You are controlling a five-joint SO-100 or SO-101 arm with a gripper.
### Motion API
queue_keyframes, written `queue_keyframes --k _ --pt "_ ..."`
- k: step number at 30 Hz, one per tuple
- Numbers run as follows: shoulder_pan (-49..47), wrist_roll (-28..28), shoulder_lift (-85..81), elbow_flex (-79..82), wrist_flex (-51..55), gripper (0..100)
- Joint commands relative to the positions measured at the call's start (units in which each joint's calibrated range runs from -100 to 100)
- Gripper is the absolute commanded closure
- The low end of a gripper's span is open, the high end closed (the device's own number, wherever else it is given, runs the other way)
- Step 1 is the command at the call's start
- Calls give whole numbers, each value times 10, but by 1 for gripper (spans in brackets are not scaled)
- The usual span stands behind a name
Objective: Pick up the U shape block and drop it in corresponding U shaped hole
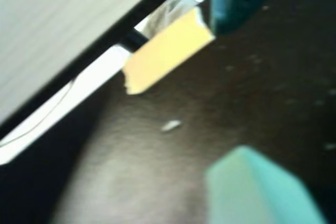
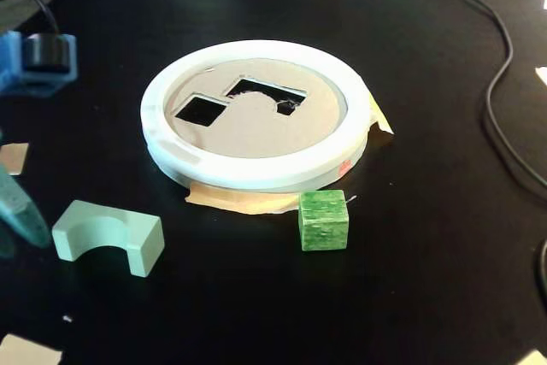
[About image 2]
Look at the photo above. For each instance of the green wooden cube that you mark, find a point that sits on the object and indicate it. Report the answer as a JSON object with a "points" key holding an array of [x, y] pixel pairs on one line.
{"points": [[323, 221]]}

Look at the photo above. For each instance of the white paper scrap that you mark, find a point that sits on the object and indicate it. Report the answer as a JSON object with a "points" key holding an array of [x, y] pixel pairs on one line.
{"points": [[542, 75]]}

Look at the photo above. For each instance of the pale green U block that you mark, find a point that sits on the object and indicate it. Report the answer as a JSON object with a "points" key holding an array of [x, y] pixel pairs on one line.
{"points": [[107, 224]]}

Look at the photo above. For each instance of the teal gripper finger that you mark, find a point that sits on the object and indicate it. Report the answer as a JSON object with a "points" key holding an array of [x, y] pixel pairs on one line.
{"points": [[23, 211]]}

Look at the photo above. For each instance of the black camera in blue mount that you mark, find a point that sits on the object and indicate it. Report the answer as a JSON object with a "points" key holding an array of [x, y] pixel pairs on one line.
{"points": [[45, 53]]}

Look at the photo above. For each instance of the beige masking tape piece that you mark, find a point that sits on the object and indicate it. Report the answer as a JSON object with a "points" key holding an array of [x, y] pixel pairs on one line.
{"points": [[239, 200], [25, 352], [382, 121], [13, 158], [536, 358]]}

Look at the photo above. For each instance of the white round shape sorter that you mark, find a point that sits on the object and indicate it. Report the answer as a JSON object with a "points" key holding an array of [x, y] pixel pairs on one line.
{"points": [[256, 143]]}

